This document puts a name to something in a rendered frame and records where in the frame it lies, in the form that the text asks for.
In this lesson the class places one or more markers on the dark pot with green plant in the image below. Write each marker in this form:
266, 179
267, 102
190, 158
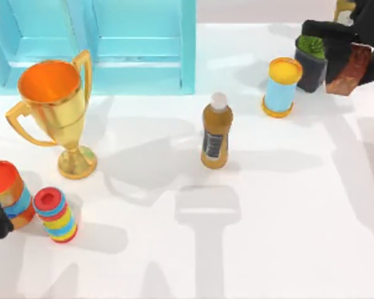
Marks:
308, 68

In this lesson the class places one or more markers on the yellow and light blue can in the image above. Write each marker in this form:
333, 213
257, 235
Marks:
280, 90

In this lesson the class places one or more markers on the amber bottle with white cap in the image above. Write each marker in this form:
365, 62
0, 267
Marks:
216, 124

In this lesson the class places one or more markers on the light blue rack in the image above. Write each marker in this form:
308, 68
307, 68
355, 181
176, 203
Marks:
137, 37

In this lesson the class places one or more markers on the stack of coloured rings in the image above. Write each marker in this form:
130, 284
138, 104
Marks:
59, 218

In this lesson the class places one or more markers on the orange and blue can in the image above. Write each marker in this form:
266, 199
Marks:
14, 199

